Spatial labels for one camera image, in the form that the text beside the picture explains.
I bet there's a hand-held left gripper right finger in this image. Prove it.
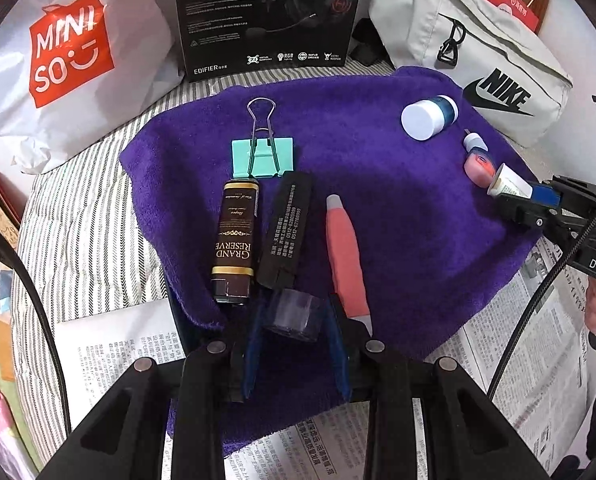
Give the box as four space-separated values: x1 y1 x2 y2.
323 295 552 480

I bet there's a newspaper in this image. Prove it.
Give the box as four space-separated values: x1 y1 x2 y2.
53 237 596 480

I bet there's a blue and white bottle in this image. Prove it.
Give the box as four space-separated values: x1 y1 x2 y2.
401 95 460 142

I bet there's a black rectangular tube clear cap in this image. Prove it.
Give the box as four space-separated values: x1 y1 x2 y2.
255 170 324 344

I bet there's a white plastic bag red logo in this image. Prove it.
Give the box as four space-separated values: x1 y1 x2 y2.
0 0 187 176

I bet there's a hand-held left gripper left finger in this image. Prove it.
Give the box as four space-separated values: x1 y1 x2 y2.
38 300 267 480

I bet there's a brown bottle gold print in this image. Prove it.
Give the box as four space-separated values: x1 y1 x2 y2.
210 177 263 307

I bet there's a purple towel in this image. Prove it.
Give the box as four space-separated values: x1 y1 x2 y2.
119 65 542 457

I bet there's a black headphone box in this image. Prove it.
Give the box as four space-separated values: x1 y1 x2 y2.
172 0 369 84

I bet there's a braided gripper cable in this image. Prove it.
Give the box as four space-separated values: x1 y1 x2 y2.
485 195 596 402

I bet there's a pink jar blue lid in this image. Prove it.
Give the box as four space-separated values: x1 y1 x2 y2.
464 146 499 189

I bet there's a grey waist bag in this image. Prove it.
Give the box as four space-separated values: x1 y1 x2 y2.
353 0 575 149

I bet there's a pink tube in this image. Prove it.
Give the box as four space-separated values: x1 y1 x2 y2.
325 193 374 337

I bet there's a pink patterned cloth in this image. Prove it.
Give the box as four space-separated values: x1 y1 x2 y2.
0 387 37 480

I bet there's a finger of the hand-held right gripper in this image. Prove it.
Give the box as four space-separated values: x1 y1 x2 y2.
495 195 581 235
532 174 596 212

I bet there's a green binder clip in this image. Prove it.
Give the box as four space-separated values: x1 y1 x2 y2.
230 98 297 180

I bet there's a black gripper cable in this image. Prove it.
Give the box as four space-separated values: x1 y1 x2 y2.
0 215 72 432

